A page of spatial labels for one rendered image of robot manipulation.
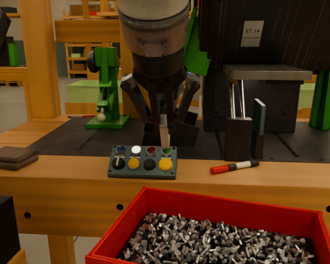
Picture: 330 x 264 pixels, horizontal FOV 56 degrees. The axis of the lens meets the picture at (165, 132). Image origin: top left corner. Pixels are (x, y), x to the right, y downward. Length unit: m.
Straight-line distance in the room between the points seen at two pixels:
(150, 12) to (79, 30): 1.01
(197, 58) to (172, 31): 0.46
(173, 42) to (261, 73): 0.31
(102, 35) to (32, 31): 0.27
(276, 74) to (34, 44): 0.96
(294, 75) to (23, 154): 0.64
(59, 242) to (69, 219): 0.86
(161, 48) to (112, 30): 0.94
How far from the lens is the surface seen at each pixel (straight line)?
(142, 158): 0.69
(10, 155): 0.81
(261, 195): 0.69
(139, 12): 0.37
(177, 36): 0.40
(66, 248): 1.63
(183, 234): 0.55
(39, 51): 1.34
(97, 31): 1.35
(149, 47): 0.40
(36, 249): 2.10
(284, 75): 0.69
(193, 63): 0.84
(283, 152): 0.90
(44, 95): 1.36
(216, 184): 0.67
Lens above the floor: 1.19
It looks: 16 degrees down
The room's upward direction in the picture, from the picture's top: straight up
